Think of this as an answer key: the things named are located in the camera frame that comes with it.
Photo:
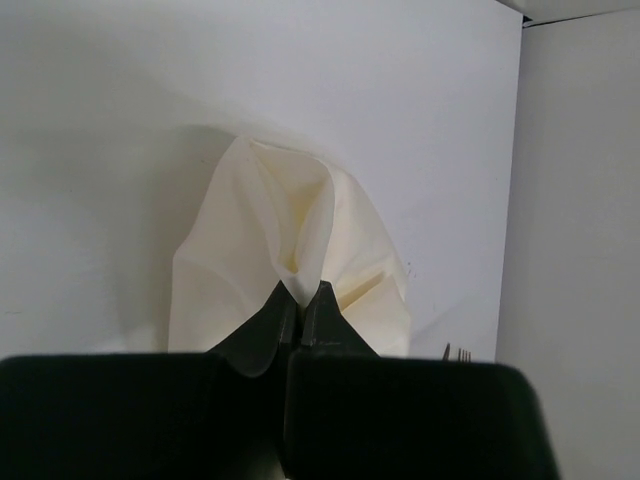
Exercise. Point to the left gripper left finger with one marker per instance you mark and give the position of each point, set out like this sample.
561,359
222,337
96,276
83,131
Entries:
140,416

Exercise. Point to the cream cloth napkin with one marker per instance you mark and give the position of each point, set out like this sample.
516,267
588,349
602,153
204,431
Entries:
277,216

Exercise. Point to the brown wooden fork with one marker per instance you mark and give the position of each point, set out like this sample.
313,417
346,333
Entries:
456,354

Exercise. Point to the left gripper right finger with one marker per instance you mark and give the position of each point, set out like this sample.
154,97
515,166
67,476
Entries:
353,414

